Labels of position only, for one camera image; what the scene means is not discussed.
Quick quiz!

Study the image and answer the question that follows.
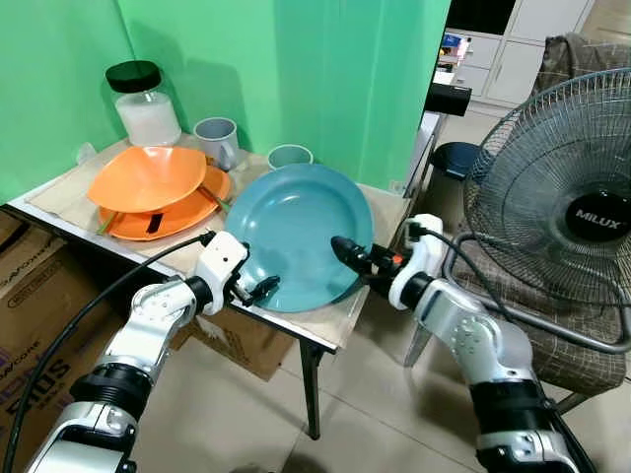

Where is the large teal plate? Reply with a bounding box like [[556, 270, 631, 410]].
[[225, 163, 376, 314]]

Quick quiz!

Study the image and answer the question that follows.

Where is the small cardboard box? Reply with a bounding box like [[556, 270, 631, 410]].
[[189, 304, 299, 383]]

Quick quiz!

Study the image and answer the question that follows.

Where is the orange flat plate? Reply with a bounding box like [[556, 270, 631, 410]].
[[99, 165, 235, 242]]

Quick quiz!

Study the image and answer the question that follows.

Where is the small teal cup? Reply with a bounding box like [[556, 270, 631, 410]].
[[266, 144, 316, 171]]

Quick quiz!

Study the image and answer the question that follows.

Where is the dark round bin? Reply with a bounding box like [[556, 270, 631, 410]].
[[430, 141, 485, 182]]

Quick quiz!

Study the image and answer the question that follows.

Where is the thin green stick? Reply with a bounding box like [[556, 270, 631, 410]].
[[96, 211, 119, 237]]

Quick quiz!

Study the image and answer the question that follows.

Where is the orange curved plate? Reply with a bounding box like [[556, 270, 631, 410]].
[[87, 144, 209, 215]]

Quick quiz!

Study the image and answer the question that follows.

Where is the grey mug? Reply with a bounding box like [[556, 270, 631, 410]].
[[192, 116, 242, 171]]

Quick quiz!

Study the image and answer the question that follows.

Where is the black box device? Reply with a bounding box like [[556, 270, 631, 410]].
[[425, 83, 473, 118]]

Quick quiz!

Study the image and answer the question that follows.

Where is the green backdrop cloth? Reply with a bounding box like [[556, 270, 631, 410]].
[[0, 0, 453, 206]]

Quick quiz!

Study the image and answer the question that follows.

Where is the large printed cardboard box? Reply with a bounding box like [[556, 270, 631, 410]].
[[0, 209, 121, 468]]

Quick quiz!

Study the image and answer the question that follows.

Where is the glass jar with black lid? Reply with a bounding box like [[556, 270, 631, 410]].
[[105, 60, 184, 149]]

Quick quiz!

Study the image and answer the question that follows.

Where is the beige table mat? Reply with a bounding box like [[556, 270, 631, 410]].
[[24, 146, 411, 353]]

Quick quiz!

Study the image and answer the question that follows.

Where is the plaid cushioned chair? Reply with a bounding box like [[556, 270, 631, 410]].
[[402, 232, 631, 417]]

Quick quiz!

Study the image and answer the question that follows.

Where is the black Milux fan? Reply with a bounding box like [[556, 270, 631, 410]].
[[444, 67, 631, 356]]

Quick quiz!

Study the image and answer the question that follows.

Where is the white drawer cabinet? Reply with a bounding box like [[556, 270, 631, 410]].
[[438, 0, 595, 105]]

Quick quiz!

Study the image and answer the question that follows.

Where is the black television screen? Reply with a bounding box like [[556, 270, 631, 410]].
[[447, 0, 520, 36]]

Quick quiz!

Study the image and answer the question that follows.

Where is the brown plaid blanket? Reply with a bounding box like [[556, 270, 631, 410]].
[[538, 32, 631, 98]]

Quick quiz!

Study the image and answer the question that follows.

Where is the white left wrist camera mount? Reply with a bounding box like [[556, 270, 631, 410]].
[[195, 231, 249, 314]]

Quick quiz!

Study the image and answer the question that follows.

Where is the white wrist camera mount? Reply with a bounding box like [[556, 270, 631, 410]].
[[387, 213, 446, 308], [195, 231, 249, 314]]

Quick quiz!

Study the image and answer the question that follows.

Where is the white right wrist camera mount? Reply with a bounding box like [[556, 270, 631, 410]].
[[387, 213, 446, 308]]

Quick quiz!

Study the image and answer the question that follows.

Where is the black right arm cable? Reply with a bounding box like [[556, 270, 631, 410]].
[[405, 223, 520, 332]]

